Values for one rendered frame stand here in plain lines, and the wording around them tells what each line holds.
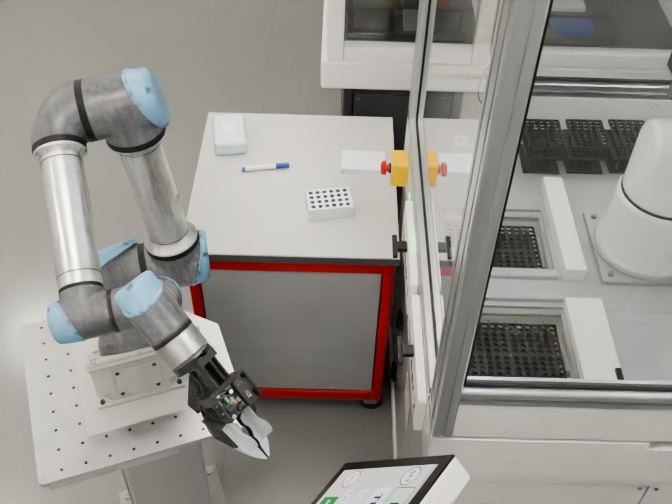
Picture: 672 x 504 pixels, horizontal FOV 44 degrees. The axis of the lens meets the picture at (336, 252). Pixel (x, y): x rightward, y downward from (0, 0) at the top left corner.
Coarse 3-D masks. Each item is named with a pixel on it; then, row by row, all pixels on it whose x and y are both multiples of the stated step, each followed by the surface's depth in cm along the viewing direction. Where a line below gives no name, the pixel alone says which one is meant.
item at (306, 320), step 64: (256, 128) 253; (320, 128) 254; (384, 128) 255; (192, 192) 232; (256, 192) 233; (384, 192) 234; (256, 256) 216; (320, 256) 216; (384, 256) 216; (256, 320) 237; (320, 320) 237; (384, 320) 235; (256, 384) 260; (320, 384) 259
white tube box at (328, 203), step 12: (312, 192) 228; (324, 192) 229; (336, 192) 228; (348, 192) 228; (312, 204) 224; (324, 204) 224; (336, 204) 224; (348, 204) 226; (312, 216) 224; (324, 216) 225; (336, 216) 226; (348, 216) 226
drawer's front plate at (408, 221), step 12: (408, 204) 206; (408, 216) 202; (408, 228) 199; (408, 240) 197; (408, 252) 195; (408, 264) 194; (408, 276) 193; (408, 288) 192; (408, 300) 192; (408, 312) 193
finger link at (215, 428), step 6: (204, 420) 133; (210, 420) 133; (210, 426) 133; (216, 426) 133; (222, 426) 134; (210, 432) 133; (216, 432) 133; (222, 432) 133; (216, 438) 134; (222, 438) 133; (228, 438) 134; (228, 444) 134; (234, 444) 134
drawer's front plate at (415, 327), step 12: (420, 312) 181; (408, 324) 190; (420, 324) 178; (408, 336) 189; (420, 336) 176; (420, 348) 174; (420, 360) 172; (420, 372) 170; (420, 384) 167; (420, 396) 165; (420, 408) 166; (420, 420) 169
